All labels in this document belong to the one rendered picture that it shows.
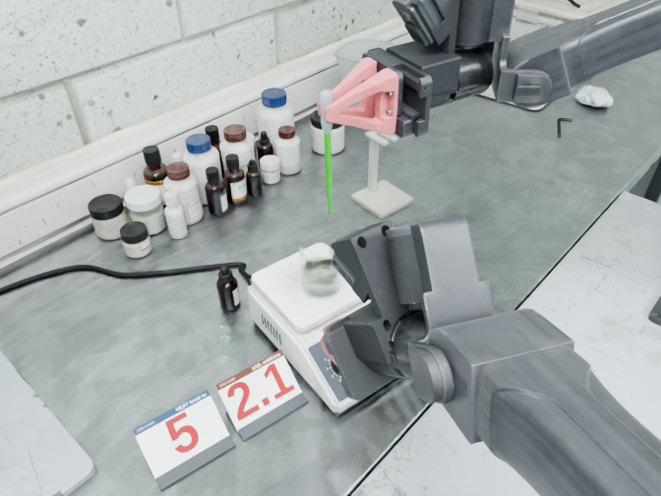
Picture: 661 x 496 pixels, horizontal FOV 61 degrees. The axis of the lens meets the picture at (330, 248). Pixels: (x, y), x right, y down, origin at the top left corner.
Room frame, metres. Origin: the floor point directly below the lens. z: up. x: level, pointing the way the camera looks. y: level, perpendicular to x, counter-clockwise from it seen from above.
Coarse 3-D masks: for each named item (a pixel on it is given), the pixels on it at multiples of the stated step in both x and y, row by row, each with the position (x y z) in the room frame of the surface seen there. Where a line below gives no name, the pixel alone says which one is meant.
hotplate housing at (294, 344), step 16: (256, 288) 0.53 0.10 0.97; (256, 304) 0.52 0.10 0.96; (256, 320) 0.52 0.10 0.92; (272, 320) 0.48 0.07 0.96; (272, 336) 0.49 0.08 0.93; (288, 336) 0.46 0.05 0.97; (304, 336) 0.45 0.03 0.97; (320, 336) 0.45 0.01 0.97; (288, 352) 0.46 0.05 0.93; (304, 352) 0.43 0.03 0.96; (304, 368) 0.43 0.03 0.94; (320, 384) 0.40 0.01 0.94; (336, 400) 0.39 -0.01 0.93; (352, 400) 0.39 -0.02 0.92; (336, 416) 0.38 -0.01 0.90
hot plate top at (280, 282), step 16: (256, 272) 0.55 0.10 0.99; (272, 272) 0.55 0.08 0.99; (288, 272) 0.55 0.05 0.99; (272, 288) 0.51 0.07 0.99; (288, 288) 0.51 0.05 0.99; (272, 304) 0.49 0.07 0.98; (288, 304) 0.49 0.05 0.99; (304, 304) 0.49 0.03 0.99; (320, 304) 0.49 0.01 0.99; (336, 304) 0.49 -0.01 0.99; (352, 304) 0.49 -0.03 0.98; (288, 320) 0.46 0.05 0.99; (304, 320) 0.46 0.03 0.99; (320, 320) 0.46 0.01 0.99
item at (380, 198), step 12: (372, 132) 0.85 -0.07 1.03; (372, 144) 0.85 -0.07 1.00; (384, 144) 0.81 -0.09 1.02; (372, 156) 0.85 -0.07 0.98; (372, 168) 0.84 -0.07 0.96; (372, 180) 0.84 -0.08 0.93; (384, 180) 0.88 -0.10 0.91; (360, 192) 0.84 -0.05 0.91; (372, 192) 0.84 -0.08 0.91; (384, 192) 0.84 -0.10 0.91; (396, 192) 0.84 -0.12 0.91; (360, 204) 0.82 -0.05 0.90; (372, 204) 0.81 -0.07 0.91; (384, 204) 0.81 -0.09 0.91; (396, 204) 0.81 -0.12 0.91; (408, 204) 0.82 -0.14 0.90
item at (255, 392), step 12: (276, 360) 0.44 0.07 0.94; (252, 372) 0.42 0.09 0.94; (264, 372) 0.43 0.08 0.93; (276, 372) 0.43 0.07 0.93; (288, 372) 0.43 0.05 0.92; (240, 384) 0.41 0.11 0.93; (252, 384) 0.41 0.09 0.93; (264, 384) 0.42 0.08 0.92; (276, 384) 0.42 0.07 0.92; (288, 384) 0.42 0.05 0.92; (228, 396) 0.40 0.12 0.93; (240, 396) 0.40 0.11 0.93; (252, 396) 0.40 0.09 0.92; (264, 396) 0.40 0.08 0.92; (276, 396) 0.41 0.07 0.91; (240, 408) 0.39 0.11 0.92; (252, 408) 0.39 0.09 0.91; (240, 420) 0.38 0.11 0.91
